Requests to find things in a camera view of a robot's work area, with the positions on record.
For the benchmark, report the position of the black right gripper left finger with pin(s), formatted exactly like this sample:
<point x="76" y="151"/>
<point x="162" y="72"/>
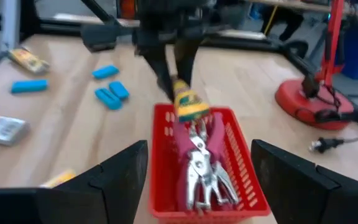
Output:
<point x="113" y="196"/>

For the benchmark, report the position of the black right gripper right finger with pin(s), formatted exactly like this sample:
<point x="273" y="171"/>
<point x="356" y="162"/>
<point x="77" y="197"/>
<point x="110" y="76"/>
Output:
<point x="297" y="199"/>

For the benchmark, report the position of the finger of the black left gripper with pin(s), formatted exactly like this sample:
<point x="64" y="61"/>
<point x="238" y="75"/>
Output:
<point x="160" y="68"/>
<point x="186" y="59"/>

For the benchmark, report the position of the yellow crayon box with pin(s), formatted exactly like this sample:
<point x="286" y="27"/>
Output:
<point x="2" y="129"/>
<point x="59" y="179"/>
<point x="28" y="60"/>
<point x="190" y="104"/>

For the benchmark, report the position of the orange container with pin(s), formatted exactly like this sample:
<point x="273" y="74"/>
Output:
<point x="127" y="9"/>

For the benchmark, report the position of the red plastic basket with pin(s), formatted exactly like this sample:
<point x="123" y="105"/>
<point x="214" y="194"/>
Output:
<point x="163" y="174"/>

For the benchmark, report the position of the red desk lamp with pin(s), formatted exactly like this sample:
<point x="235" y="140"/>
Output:
<point x="291" y="96"/>

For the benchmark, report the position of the person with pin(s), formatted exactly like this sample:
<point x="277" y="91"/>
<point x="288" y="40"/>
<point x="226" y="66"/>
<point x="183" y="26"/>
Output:
<point x="287" y="25"/>

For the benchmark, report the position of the black metal table frame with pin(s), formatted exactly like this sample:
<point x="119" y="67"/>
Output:
<point x="99" y="37"/>

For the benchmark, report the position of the grey metal post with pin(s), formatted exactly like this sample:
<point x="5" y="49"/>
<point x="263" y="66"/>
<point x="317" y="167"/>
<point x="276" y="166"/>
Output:
<point x="11" y="25"/>

